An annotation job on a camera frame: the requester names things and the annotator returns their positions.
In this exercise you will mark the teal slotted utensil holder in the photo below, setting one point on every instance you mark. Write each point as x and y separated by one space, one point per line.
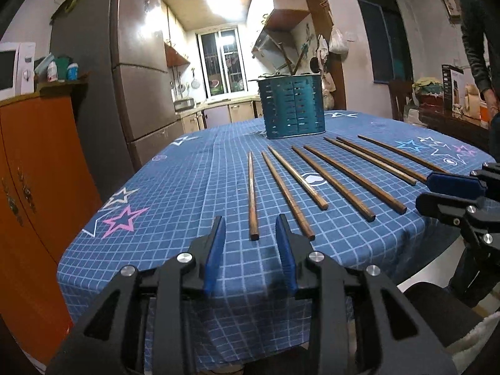
293 105

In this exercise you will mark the beige hanging mesh bag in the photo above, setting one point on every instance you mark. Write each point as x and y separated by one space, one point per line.
329 88

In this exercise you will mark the white hanging plastic bag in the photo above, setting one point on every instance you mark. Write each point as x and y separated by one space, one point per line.
338 43

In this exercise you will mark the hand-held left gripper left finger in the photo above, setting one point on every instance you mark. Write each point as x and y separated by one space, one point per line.
215 258

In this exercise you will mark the grey countertop toaster oven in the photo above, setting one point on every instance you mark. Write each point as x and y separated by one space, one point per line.
184 104

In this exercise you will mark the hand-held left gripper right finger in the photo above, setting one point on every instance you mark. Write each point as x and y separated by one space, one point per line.
285 258

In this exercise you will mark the steel range hood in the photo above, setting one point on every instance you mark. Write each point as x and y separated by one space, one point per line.
269 52

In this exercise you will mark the framed wall picture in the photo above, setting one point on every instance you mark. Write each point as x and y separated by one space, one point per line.
448 0

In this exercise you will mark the person's dark trousers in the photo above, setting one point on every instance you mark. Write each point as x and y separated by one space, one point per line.
433 304

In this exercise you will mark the grey tall refrigerator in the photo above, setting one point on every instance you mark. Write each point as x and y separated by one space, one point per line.
144 93

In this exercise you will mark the dark wooden sideboard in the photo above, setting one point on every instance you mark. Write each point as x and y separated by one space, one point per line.
457 129

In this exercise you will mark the orange wooden cabinet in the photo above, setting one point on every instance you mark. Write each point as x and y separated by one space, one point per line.
35 187

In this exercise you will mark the black printed carton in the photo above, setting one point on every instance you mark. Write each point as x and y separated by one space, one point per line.
452 88

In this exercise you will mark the small white bottle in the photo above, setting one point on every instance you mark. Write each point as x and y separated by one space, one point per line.
52 73

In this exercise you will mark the green box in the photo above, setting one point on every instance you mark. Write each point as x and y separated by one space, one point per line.
61 68

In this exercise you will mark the beige wall cabinets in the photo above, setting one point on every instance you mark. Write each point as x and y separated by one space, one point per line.
175 47

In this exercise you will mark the white fleece cloth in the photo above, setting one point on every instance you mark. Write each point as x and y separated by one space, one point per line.
480 343

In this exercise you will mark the barred kitchen window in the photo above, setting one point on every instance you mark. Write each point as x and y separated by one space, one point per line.
218 62

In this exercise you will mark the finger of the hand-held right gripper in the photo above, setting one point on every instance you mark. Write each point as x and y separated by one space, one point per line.
445 207
453 184

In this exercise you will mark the white microwave oven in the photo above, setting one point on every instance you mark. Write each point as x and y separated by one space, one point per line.
11 70

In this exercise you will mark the blue checked star tablecloth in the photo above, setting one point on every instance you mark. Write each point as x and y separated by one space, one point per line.
175 187

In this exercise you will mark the wooden chair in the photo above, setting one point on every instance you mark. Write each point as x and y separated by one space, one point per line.
400 99

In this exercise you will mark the blue and white cup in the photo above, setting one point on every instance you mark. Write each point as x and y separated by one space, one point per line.
73 72

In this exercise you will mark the dark framed window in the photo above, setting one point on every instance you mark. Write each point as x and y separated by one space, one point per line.
384 43

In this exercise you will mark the beige kitchen counter cabinets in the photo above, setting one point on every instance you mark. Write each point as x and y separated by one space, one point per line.
230 113

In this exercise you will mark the brown wooden chopstick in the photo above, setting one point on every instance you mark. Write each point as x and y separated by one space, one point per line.
402 154
381 158
252 199
287 197
369 160
353 177
332 181
297 177

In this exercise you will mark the white hanging cloth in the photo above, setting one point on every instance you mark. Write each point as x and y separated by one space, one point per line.
322 49

